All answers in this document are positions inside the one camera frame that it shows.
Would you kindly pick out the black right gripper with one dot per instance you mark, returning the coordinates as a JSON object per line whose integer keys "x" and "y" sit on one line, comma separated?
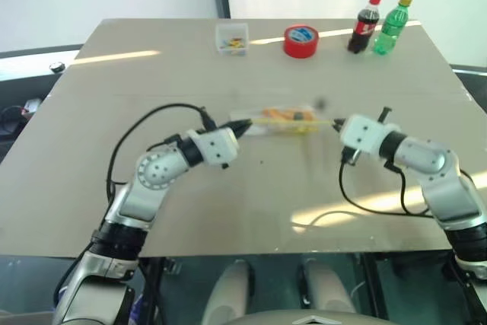
{"x": 348, "y": 155}

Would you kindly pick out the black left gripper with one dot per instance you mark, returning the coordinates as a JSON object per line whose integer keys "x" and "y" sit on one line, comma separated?
{"x": 224, "y": 165}

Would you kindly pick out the clear zip bag yellow seal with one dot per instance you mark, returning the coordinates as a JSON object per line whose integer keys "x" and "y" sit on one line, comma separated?
{"x": 258, "y": 127}

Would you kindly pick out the toy hot dog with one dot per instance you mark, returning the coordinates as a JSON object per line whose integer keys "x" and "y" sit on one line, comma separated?
{"x": 310, "y": 115}
{"x": 275, "y": 113}

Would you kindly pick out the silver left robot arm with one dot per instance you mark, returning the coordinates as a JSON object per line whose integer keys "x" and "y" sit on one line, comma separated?
{"x": 156, "y": 167}

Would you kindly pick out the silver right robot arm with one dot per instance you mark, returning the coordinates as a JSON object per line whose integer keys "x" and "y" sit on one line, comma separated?
{"x": 430, "y": 157}

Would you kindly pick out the clear box with colourful bits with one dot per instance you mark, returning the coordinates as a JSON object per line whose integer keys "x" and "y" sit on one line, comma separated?
{"x": 232, "y": 40}

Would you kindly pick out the red tape roll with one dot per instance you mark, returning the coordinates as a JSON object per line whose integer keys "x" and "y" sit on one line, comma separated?
{"x": 300, "y": 45}

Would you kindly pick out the cola bottle red cap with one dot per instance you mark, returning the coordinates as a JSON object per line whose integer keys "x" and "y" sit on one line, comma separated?
{"x": 363, "y": 28}

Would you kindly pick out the green soda bottle yellow cap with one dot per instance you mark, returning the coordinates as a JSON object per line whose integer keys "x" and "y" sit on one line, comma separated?
{"x": 392, "y": 28}

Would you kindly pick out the beige rounded robot leg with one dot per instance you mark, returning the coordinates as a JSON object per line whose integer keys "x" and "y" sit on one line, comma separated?
{"x": 228, "y": 290}
{"x": 327, "y": 288}

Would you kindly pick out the black table leg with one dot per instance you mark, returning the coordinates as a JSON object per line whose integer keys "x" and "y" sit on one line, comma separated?
{"x": 153, "y": 294}
{"x": 373, "y": 287}

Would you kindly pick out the small black round object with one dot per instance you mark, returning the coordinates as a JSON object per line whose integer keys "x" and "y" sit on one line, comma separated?
{"x": 57, "y": 66}

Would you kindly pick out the grey robot body plate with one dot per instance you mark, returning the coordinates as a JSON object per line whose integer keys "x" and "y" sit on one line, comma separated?
{"x": 304, "y": 319}

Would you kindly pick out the red and white device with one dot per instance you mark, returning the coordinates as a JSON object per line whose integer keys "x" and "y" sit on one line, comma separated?
{"x": 32, "y": 105}

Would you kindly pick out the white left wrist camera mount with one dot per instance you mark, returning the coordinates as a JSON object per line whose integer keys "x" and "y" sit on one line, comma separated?
{"x": 217, "y": 146}

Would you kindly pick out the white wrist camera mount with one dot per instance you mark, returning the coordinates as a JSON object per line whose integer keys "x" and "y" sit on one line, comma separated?
{"x": 365, "y": 134}
{"x": 217, "y": 146}

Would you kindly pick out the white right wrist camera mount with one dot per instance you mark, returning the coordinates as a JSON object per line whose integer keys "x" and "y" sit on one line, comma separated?
{"x": 365, "y": 134}

